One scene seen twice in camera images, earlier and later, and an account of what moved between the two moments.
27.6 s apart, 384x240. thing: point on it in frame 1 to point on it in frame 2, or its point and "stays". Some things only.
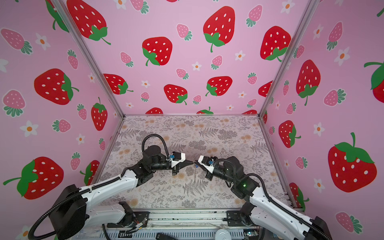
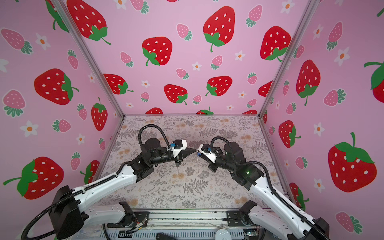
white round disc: x=223 y=234 stays
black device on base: x=161 y=236 stays
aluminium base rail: x=183 y=224 stays
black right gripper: x=208 y=176 to x=211 y=166
